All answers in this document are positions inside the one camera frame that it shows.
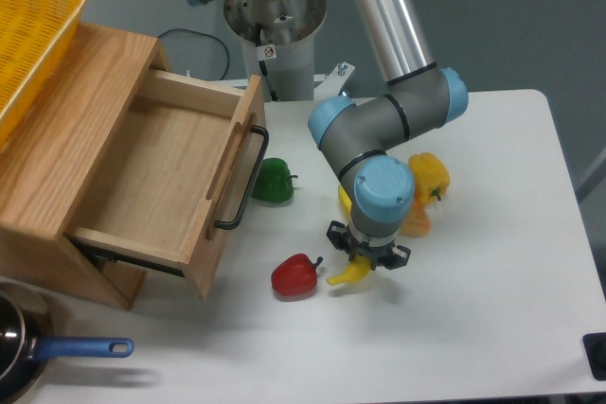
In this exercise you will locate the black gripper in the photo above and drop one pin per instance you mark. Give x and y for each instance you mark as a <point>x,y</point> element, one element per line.
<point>381,251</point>

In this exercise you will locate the yellow banana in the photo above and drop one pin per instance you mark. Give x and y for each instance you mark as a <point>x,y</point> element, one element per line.
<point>358,267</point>

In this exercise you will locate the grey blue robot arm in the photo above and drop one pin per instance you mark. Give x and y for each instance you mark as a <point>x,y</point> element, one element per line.
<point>356,139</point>

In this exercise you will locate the orange toast slice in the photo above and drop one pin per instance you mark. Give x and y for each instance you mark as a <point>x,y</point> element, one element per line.
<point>416,224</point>

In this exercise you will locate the red bell pepper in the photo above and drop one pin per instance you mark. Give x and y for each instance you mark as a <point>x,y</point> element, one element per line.
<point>295,276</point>

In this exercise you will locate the yellow bell pepper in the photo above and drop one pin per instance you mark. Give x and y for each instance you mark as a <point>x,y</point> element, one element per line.
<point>432,178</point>

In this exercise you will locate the green bell pepper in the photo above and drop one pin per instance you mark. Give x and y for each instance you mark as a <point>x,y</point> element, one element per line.
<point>274,183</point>

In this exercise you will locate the open wooden drawer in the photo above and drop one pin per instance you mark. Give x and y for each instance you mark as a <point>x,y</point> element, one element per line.
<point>176,177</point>

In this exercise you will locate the wooden drawer cabinet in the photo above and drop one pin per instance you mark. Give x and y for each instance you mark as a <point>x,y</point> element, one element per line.
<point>53,154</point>

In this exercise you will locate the yellow plastic basket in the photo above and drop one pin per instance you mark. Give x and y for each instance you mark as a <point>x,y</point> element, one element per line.
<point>35,35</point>

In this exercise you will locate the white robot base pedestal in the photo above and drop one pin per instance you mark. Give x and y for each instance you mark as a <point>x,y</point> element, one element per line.
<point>277,39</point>

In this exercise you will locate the black pan blue handle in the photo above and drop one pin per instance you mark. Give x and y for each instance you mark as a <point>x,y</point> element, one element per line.
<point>28,341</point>

